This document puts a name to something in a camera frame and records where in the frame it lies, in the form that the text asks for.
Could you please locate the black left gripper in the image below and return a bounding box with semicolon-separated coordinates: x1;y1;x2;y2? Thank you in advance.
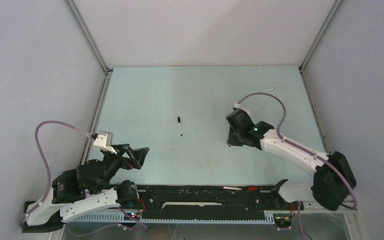
94;143;149;194

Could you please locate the white marker pen black tip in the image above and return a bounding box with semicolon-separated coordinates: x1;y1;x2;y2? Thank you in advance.
177;116;183;136

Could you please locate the white pen red cap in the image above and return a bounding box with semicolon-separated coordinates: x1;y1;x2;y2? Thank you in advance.
222;186;258;191

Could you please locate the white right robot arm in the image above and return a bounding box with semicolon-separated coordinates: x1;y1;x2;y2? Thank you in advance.
226;108;357;211

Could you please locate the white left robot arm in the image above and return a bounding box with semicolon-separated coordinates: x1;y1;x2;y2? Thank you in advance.
21;144;150;233

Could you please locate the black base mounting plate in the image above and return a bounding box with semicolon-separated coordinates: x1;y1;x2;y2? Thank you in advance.
122;184;298;222

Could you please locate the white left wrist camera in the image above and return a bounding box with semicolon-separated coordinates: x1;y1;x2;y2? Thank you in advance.
92;131;118;155

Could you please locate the aluminium frame rail left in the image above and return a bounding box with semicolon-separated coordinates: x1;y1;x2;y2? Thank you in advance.
64;0;113;180

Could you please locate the aluminium frame rail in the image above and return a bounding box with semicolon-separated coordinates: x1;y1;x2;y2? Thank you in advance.
64;0;113;180
299;0;346;154

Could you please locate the slotted white cable duct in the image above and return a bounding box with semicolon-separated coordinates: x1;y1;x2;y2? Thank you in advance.
66;211;279;225

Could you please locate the aluminium frame rail right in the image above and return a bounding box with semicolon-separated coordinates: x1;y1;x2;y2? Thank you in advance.
299;0;346;154

